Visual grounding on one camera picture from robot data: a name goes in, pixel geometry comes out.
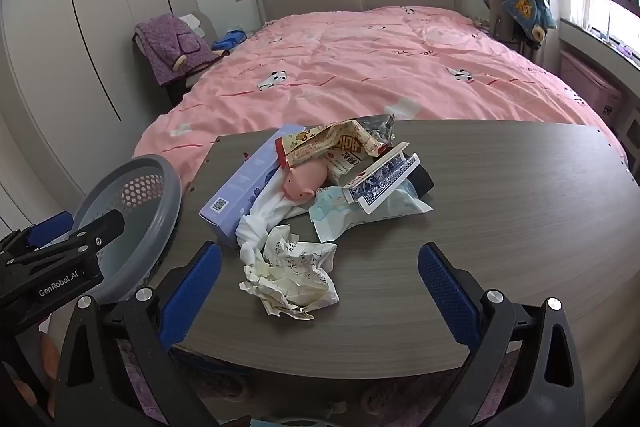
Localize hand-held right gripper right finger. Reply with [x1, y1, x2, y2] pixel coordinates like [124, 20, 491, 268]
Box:
[417, 242, 587, 427]

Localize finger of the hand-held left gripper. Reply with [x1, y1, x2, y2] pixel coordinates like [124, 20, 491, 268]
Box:
[0, 210, 76, 253]
[2, 209, 126, 265]

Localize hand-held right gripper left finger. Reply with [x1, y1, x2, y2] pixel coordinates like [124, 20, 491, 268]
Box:
[50, 241, 222, 427]

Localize grey perforated plastic basket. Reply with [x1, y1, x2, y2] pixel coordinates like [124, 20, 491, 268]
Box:
[72, 155, 183, 303]

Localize white paper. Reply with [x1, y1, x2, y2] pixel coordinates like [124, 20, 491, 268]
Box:
[239, 224, 340, 320]

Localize black tape roll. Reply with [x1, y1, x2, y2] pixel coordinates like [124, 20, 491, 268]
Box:
[410, 164, 436, 198]

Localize knotted white cloth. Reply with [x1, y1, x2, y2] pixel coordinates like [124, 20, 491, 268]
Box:
[235, 177, 313, 263]

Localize long lilac cardboard box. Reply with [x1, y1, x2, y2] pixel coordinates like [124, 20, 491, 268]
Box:
[199, 124, 306, 250]

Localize blue patterned playing card box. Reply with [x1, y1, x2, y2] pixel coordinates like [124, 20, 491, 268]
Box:
[342, 142, 421, 214]

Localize light blue wet wipes pack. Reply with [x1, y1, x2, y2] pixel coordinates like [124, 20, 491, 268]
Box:
[307, 179, 433, 243]

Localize pink rubber pig toy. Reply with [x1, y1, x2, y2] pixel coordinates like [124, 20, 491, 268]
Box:
[282, 159, 331, 202]

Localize white medicine carton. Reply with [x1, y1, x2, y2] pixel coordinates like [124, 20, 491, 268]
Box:
[325, 144, 371, 188]

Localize white wardrobe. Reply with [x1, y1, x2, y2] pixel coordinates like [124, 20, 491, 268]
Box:
[0, 0, 201, 212]

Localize purple fleece garment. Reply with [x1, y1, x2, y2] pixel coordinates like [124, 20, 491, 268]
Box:
[135, 13, 221, 88]

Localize beige and red snack wrapper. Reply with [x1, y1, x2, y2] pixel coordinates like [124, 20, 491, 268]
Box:
[275, 119, 396, 168]

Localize grey bedside chair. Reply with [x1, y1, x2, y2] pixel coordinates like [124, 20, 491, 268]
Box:
[132, 9, 231, 108]

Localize pink bed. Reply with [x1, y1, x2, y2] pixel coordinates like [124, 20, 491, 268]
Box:
[132, 6, 628, 188]

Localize pink storage box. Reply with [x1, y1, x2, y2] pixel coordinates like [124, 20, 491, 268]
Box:
[560, 51, 623, 125]

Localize brown chair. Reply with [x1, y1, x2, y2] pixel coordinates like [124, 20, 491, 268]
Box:
[487, 0, 546, 62]

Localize grey window ledge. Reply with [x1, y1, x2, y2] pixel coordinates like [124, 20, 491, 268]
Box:
[557, 18, 640, 80]

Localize blue plush toy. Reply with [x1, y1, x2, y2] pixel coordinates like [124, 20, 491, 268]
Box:
[482, 0, 557, 42]

